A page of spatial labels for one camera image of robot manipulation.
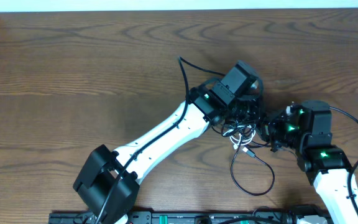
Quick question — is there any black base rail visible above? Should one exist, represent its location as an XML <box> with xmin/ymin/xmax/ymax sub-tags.
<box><xmin>47</xmin><ymin>210</ymin><xmax>296</xmax><ymax>224</ymax></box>

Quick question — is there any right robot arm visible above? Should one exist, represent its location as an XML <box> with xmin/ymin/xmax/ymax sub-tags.
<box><xmin>257</xmin><ymin>100</ymin><xmax>358</xmax><ymax>223</ymax></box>

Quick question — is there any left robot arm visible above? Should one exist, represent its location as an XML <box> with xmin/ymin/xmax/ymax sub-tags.
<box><xmin>73</xmin><ymin>61</ymin><xmax>264</xmax><ymax>223</ymax></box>

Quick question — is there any white cable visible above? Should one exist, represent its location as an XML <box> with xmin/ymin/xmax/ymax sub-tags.
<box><xmin>222</xmin><ymin>124</ymin><xmax>257</xmax><ymax>151</ymax></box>

